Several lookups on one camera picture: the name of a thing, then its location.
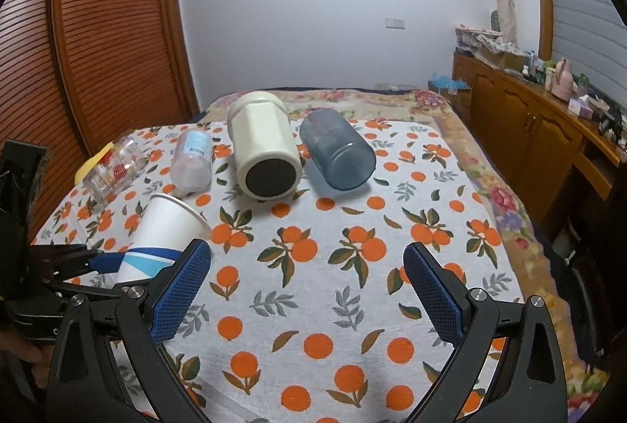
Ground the orange print white cloth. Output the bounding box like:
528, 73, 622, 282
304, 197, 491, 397
29, 117, 523, 423

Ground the wooden sideboard cabinet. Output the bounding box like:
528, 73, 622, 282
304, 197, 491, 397
453, 53, 620, 225

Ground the frosted plastic cup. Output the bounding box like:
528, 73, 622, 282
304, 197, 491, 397
170, 129, 212, 194

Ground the cream white tumbler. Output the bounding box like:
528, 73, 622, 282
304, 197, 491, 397
227, 91, 302, 201

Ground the pink kettle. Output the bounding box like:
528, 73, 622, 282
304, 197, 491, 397
551, 58, 574, 102

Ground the clear printed glass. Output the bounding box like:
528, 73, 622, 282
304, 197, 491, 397
82, 135, 148, 206

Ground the white wall socket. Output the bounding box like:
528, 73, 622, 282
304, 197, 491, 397
385, 17, 405, 30

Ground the wooden louvered wardrobe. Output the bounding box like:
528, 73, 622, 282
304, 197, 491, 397
1, 0, 199, 232

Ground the blue translucent plastic cup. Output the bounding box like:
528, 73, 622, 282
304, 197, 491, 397
300, 109, 376, 191

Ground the floral bed blanket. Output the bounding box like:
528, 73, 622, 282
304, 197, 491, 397
198, 87, 611, 423

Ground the blue bag on cabinet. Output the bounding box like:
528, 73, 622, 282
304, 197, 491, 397
427, 74, 471, 95

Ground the white paper cup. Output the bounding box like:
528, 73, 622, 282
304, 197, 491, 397
116, 194, 210, 283

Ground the grey window blind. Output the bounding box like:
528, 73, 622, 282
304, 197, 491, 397
553, 0, 627, 107

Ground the left hand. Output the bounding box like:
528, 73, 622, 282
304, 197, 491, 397
0, 330, 54, 389

